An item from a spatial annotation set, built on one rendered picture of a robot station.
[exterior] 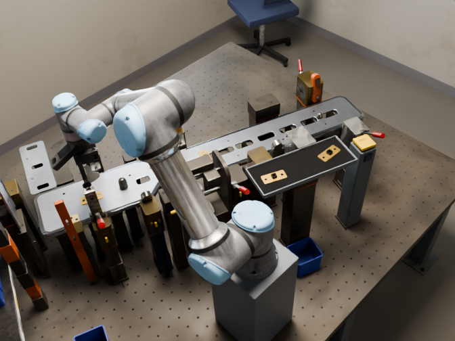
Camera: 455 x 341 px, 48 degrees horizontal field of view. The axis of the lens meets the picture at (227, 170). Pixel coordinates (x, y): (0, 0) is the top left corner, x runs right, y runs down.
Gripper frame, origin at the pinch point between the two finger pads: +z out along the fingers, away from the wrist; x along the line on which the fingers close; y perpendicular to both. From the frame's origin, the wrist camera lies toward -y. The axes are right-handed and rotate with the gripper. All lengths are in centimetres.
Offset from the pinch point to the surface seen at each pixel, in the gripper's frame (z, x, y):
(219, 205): 14, -22, 42
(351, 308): 41, -69, 74
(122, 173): 11.2, 6.7, 14.6
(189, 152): 11.0, 5.5, 42.1
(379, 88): 110, 100, 228
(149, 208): 4.1, -20.4, 17.4
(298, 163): -5, -33, 69
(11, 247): 0.9, -18.4, -28.6
